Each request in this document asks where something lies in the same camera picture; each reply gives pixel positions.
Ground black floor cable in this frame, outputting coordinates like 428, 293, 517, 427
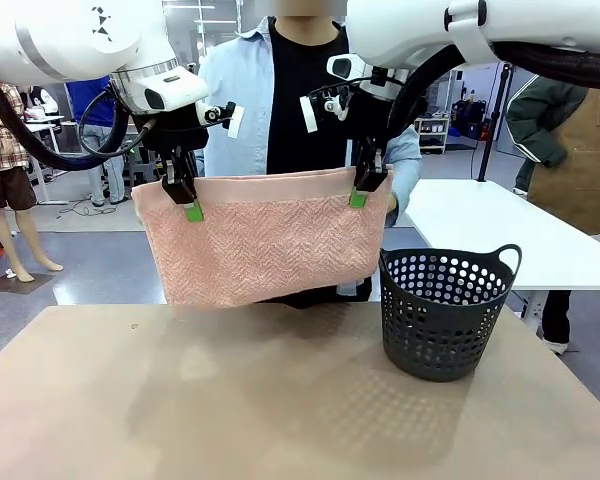
56, 195, 131, 218

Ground black tripod pole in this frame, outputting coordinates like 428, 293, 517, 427
476, 62, 514, 183

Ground dark grey perforated laundry basket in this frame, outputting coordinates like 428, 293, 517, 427
377, 243, 523, 383

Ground wooden shoe shelf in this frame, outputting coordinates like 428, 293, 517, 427
412, 116, 452, 156

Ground left wrist white tag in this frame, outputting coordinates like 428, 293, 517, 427
203, 101, 246, 140

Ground arm thick black hose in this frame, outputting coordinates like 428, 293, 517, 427
0, 64, 146, 173
387, 41, 600, 134

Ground white standing desk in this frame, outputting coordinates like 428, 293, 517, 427
19, 114, 74, 206

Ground person in blue hoodie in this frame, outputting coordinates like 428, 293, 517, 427
64, 76, 132, 208

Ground grey step stool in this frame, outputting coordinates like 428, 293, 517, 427
127, 149, 162, 186

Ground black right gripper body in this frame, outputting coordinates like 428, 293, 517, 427
347, 82, 406, 147

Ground seated person in varsity jacket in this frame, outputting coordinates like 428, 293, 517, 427
23, 84, 60, 121

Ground person in light blue shirt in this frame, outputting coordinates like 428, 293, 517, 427
198, 0, 423, 310

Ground black and blue storage crates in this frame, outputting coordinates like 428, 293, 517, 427
451, 88, 492, 142

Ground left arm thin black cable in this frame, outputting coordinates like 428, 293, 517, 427
76, 88, 157, 157

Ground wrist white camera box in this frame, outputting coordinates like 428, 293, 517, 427
110, 58, 211, 117
326, 53, 411, 96

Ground beige mannequin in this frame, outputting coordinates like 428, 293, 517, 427
0, 167, 65, 284

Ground person's left forearm blue sleeve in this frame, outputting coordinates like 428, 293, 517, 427
384, 124, 423, 229

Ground person in brown apron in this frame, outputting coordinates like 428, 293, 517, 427
505, 73, 600, 354

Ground mannequin base plate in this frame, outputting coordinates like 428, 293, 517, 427
0, 271, 57, 296

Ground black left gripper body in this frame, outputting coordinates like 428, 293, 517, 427
129, 104, 209, 164

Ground right wrist white tag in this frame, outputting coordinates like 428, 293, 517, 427
299, 94, 352, 134

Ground brown shorts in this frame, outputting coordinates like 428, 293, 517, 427
0, 167, 39, 212

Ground right arm thick black hose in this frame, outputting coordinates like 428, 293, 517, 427
387, 41, 600, 134

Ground white side table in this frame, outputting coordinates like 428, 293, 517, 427
395, 178, 600, 321

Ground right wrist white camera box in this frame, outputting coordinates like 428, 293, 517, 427
326, 53, 411, 96

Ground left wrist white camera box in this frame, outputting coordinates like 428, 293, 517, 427
110, 58, 211, 117

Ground wrist white tag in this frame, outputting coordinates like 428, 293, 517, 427
299, 94, 352, 134
203, 101, 246, 140

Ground red plaid shirt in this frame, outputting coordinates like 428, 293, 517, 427
0, 82, 31, 175

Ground pink terry towel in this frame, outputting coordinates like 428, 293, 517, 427
131, 167, 395, 308

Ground left arm thick black hose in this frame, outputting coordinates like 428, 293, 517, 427
0, 64, 146, 173

